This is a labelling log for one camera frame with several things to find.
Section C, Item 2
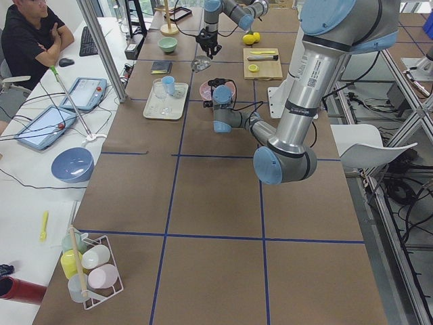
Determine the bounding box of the black keyboard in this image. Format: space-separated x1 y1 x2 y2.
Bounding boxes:
79 26 98 57

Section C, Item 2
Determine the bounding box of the yellow lemon slice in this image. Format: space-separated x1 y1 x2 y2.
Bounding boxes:
248 64 260 73

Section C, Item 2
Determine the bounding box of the wooden cutting board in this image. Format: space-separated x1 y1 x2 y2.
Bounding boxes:
243 47 283 80

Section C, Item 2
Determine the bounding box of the far teach pendant tablet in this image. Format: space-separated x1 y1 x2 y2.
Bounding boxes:
68 77 108 112

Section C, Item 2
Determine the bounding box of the red cylinder bottle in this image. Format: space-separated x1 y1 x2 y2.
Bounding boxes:
1 276 47 305

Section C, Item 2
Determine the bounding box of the light blue plastic cup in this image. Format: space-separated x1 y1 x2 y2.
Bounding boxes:
161 76 175 95

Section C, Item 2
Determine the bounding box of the white wire cup rack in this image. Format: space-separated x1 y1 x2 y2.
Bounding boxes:
60 227 124 310

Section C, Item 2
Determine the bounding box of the white cup in rack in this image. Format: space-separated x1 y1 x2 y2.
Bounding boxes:
81 244 110 269

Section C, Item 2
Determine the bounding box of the yellow plastic spoon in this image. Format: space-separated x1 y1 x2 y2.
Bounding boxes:
39 211 49 242

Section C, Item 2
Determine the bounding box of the blue bowl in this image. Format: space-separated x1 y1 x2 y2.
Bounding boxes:
51 147 95 183

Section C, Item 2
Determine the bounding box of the cream bear tray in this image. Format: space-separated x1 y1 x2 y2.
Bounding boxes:
143 79 189 121

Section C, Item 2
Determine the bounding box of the yellow cup in rack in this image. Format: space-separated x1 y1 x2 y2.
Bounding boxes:
60 249 78 280

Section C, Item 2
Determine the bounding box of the pile of clear ice cubes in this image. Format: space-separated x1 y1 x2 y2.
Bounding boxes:
200 83 212 100

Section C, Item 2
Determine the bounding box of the green ceramic bowl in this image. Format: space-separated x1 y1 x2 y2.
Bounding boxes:
158 37 178 53

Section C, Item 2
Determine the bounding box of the silver metal ice scoop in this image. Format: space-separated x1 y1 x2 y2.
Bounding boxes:
191 56 212 73

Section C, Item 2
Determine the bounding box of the near teach pendant tablet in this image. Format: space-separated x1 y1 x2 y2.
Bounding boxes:
14 105 77 150

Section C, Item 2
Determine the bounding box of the silver metal rod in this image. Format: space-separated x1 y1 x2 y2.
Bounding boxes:
246 55 279 62

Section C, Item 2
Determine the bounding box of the yellow plastic knife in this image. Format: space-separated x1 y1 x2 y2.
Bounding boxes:
250 51 276 55

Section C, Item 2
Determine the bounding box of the clear wine glass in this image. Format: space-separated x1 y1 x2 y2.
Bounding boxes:
153 79 171 115

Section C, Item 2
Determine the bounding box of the wooden mug tree stand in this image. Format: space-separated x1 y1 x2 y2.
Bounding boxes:
154 0 179 36

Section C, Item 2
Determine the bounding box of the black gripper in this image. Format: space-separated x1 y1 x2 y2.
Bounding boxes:
202 78 233 108
195 28 222 59

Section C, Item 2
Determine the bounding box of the black computer mouse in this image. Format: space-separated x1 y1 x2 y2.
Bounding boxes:
58 58 75 67

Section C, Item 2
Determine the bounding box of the aluminium frame post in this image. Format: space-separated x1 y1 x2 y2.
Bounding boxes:
76 0 127 103

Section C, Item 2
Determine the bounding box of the pink cup in rack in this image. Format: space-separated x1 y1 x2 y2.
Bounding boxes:
88 263 119 289

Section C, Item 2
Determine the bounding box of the pink bowl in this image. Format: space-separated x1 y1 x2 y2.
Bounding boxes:
199 81 236 101

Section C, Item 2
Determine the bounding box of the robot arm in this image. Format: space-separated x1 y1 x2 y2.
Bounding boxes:
195 0 269 59
212 1 400 184

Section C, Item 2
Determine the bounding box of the teach pendant tablet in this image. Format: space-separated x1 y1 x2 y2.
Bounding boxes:
14 105 77 150
68 77 108 112

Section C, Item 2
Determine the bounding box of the person in black shirt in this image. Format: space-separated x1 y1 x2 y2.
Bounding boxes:
1 1 74 91

